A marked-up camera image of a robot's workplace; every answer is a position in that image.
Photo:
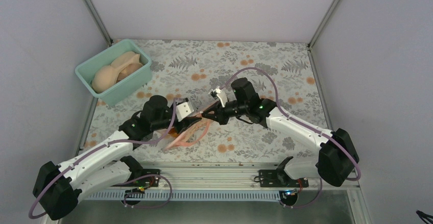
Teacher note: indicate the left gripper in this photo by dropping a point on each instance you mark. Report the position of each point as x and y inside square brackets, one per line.
[185, 123]

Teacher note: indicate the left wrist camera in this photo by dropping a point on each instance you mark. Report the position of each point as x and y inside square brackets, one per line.
[184, 110]

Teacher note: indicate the beige bra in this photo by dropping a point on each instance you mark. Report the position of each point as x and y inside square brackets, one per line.
[108, 75]

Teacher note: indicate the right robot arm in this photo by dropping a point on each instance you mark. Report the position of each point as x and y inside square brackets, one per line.
[334, 151]

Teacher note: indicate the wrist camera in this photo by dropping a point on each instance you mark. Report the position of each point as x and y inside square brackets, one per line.
[184, 110]
[219, 94]

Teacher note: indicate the aluminium rail frame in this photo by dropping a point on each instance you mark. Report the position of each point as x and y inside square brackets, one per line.
[213, 176]

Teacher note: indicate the grey slotted cable duct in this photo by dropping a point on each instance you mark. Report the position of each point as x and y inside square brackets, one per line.
[188, 195]

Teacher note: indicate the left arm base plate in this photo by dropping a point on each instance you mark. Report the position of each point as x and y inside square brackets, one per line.
[145, 178]

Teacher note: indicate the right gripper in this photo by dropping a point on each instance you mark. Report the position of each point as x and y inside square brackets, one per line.
[219, 116]

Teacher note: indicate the floral table mat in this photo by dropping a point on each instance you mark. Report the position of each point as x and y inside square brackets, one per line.
[278, 71]

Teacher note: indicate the pink mesh laundry bag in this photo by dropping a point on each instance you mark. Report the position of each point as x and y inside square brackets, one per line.
[183, 139]

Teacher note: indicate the teal plastic bin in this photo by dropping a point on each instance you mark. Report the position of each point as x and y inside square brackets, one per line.
[86, 72]

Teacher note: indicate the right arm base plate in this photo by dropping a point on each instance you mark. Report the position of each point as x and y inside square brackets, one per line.
[276, 179]

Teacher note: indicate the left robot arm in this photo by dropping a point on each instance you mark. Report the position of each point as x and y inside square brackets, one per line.
[60, 187]

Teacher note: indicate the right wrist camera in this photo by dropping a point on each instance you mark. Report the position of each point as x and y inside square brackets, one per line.
[219, 94]

